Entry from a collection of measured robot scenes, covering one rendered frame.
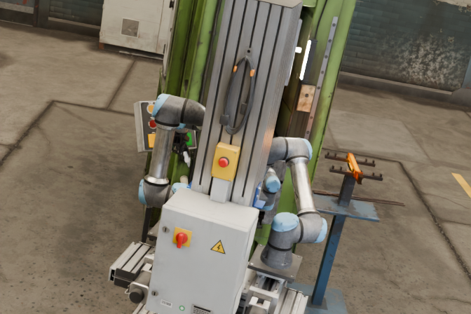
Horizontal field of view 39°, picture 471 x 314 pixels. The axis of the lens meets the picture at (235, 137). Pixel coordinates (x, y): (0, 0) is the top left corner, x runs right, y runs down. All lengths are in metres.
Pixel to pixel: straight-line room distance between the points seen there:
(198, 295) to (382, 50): 7.90
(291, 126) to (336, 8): 0.78
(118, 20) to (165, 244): 6.95
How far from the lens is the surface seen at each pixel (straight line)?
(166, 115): 3.00
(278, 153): 3.21
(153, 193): 3.11
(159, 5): 9.21
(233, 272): 2.54
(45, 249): 4.53
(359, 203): 4.17
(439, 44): 10.39
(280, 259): 3.07
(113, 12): 9.33
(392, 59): 10.25
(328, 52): 4.11
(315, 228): 3.08
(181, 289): 2.65
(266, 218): 4.22
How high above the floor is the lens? 2.37
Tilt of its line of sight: 20 degrees down
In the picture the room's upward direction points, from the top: 11 degrees clockwise
